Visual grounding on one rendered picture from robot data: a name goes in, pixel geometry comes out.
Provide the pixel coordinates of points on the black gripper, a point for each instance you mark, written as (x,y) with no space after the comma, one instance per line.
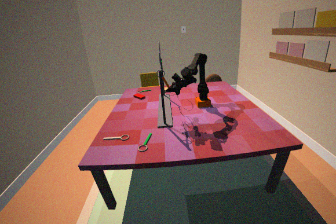
(177,87)

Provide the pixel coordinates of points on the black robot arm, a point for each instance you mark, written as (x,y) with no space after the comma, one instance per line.
(188,72)

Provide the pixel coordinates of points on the red rectangular block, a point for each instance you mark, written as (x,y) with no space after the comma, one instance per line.
(139,96)

